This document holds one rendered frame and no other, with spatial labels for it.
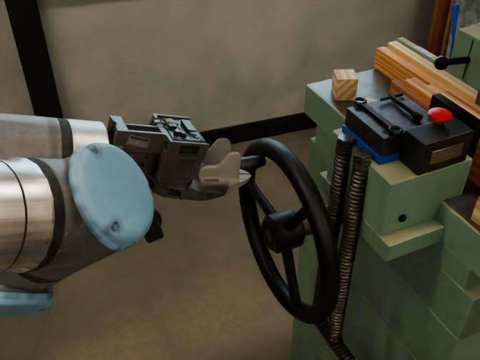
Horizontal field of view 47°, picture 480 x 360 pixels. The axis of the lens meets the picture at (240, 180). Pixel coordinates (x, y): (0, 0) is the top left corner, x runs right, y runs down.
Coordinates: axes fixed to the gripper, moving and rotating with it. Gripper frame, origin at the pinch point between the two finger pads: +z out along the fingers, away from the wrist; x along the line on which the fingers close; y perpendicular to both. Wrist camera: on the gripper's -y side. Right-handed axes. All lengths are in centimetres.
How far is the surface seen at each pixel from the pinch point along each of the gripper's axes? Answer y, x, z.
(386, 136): 13.7, -9.7, 12.1
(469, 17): 22, 59, 99
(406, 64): 16.3, 15.3, 36.5
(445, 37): 6, 106, 148
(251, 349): -79, 32, 49
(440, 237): 2.2, -16.2, 24.1
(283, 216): -4.8, -2.2, 8.2
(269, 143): 5.1, 1.9, 4.0
